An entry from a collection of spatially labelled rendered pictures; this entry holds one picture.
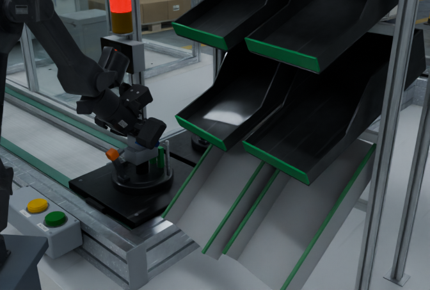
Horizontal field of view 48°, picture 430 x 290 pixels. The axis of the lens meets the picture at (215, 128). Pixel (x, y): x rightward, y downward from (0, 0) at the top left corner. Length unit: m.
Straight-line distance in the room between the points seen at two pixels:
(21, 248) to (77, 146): 0.66
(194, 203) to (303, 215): 0.22
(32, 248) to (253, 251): 0.35
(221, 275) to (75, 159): 0.55
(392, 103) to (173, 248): 0.54
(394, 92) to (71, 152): 0.95
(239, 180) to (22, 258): 0.38
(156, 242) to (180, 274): 0.09
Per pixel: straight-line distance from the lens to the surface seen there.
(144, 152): 1.07
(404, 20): 0.69
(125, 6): 1.19
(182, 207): 0.92
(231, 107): 0.83
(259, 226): 0.85
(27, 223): 1.08
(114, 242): 0.96
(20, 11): 0.72
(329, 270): 1.06
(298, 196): 0.83
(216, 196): 0.90
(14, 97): 1.81
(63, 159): 1.37
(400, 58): 0.69
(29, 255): 0.80
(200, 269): 1.03
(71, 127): 1.51
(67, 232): 1.02
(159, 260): 1.01
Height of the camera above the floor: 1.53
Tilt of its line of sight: 24 degrees down
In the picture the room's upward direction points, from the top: straight up
